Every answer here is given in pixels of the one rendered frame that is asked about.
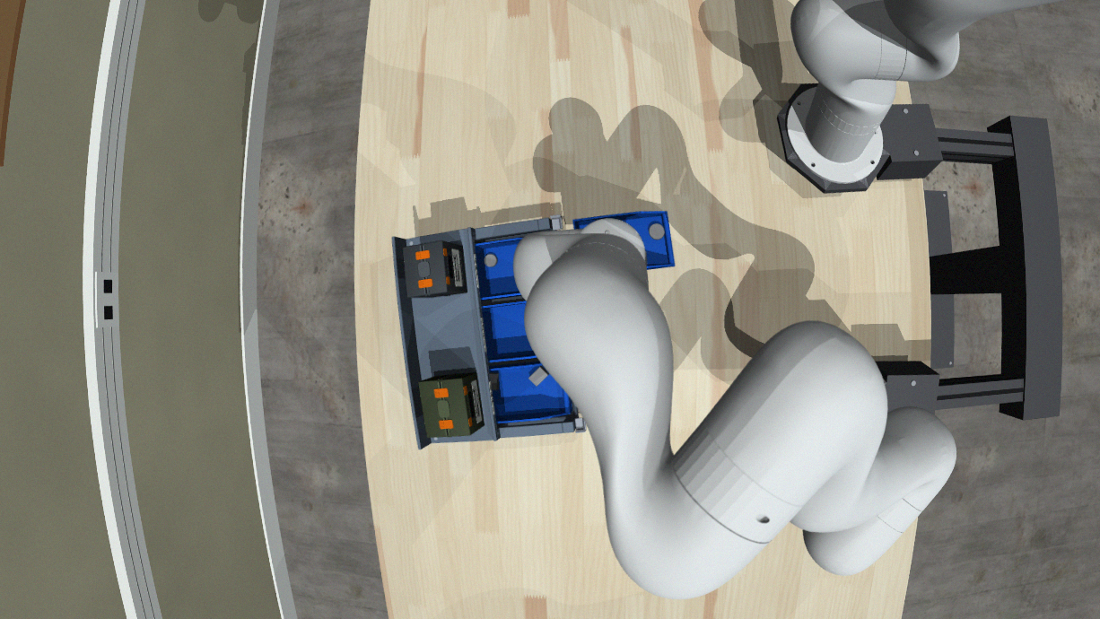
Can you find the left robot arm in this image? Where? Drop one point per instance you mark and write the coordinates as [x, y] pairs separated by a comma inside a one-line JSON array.
[[812, 402]]

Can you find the dark grey case with orange latches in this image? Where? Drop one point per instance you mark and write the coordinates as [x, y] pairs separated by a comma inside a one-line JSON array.
[[434, 269]]

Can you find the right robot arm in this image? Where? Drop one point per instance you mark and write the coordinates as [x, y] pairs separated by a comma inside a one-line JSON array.
[[840, 41]]

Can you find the grey metal shelf rack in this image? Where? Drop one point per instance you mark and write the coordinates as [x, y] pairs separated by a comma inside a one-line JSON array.
[[445, 335]]

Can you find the olive green case with orange latches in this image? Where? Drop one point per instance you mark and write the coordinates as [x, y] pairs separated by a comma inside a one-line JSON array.
[[451, 405]]

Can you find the blue open-front bin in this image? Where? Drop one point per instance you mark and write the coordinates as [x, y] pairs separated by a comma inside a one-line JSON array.
[[659, 252], [519, 400], [505, 333], [499, 279]]

